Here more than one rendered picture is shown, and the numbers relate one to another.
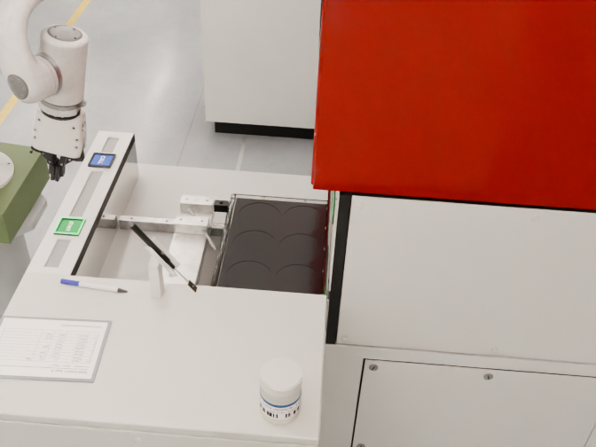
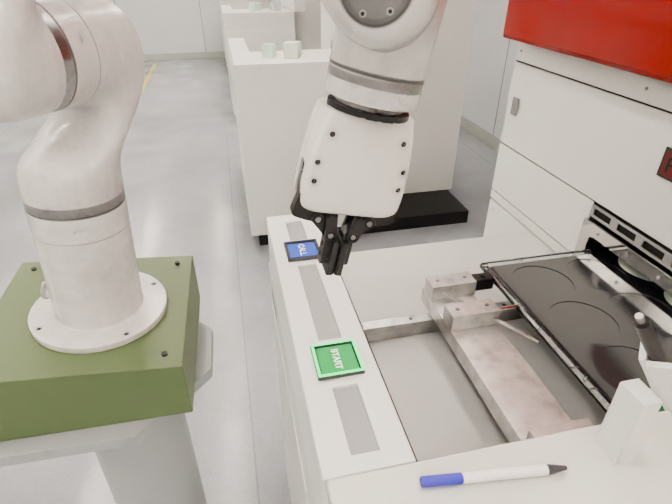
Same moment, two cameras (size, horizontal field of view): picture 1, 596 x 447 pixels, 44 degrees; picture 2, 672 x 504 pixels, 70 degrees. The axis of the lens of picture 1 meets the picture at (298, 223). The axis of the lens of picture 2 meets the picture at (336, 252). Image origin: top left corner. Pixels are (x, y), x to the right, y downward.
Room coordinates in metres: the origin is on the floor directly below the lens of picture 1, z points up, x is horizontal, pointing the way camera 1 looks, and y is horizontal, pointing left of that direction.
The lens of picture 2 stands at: (0.84, 0.61, 1.38)
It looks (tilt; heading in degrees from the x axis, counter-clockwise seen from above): 32 degrees down; 345
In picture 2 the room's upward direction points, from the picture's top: straight up
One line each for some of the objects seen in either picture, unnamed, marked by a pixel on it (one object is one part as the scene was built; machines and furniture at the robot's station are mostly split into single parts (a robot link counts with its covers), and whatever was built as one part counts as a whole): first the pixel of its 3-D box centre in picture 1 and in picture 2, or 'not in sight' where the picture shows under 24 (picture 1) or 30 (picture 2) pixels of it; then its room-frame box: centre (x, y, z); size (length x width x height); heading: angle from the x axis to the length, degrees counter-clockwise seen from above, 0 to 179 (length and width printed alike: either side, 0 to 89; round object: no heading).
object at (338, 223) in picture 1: (340, 160); (621, 188); (1.48, -0.09, 1.02); 0.82 x 0.03 x 0.40; 178
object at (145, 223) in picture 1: (219, 229); (480, 314); (1.42, 0.19, 0.84); 0.50 x 0.02 x 0.03; 88
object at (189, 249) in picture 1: (186, 254); (491, 361); (1.28, 0.26, 0.87); 0.36 x 0.08 x 0.03; 178
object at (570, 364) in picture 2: (223, 243); (540, 330); (1.30, 0.17, 0.90); 0.38 x 0.01 x 0.01; 178
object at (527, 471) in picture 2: (94, 286); (494, 474); (1.06, 0.40, 0.97); 0.14 x 0.01 x 0.01; 81
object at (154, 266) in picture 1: (163, 269); (650, 402); (1.06, 0.26, 1.03); 0.06 x 0.04 x 0.13; 88
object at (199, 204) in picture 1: (197, 204); (450, 285); (1.44, 0.25, 0.89); 0.08 x 0.03 x 0.03; 88
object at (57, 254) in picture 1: (90, 216); (318, 336); (1.38, 0.50, 0.89); 0.55 x 0.09 x 0.14; 178
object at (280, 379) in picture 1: (280, 391); not in sight; (0.79, 0.01, 1.01); 0.07 x 0.07 x 0.10
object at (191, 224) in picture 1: (192, 224); (471, 313); (1.36, 0.25, 0.89); 0.08 x 0.03 x 0.03; 88
